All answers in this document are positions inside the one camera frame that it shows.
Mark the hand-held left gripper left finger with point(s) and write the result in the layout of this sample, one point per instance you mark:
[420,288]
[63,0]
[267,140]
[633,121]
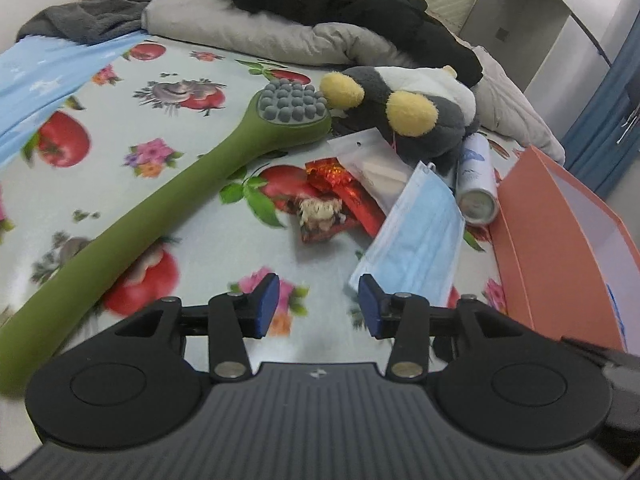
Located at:
[265,305]

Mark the black jacket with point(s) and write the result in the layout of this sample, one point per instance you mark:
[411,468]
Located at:
[350,0]

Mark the grey wardrobe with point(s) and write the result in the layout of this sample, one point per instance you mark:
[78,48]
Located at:
[510,5]

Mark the white plastic pouch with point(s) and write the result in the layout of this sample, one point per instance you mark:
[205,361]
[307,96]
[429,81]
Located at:
[365,155]

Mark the white spray can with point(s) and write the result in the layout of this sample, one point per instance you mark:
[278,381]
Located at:
[475,175]

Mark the red packet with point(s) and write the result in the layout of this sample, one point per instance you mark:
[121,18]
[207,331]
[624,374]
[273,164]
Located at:
[362,207]

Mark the blue curtain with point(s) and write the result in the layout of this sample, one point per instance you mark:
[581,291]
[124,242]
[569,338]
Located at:
[600,135]

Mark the green massage brush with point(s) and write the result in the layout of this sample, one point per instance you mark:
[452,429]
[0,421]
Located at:
[150,210]

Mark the dark switch plate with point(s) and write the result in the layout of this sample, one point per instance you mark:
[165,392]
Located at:
[502,34]

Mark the fruit print tablecloth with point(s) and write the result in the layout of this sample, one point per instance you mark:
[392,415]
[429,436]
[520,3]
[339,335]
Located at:
[240,252]

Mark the grey penguin plush toy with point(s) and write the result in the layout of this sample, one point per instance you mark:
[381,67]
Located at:
[375,102]

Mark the dark grey blanket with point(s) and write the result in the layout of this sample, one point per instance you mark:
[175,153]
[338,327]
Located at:
[85,15]

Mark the light grey duvet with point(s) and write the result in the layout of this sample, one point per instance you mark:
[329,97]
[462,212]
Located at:
[210,20]

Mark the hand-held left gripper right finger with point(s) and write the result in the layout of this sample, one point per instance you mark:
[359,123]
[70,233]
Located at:
[372,305]

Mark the orange cardboard box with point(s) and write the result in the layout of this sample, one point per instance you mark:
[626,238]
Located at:
[540,240]

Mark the blue face mask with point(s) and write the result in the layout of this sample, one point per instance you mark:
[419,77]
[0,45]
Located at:
[415,240]

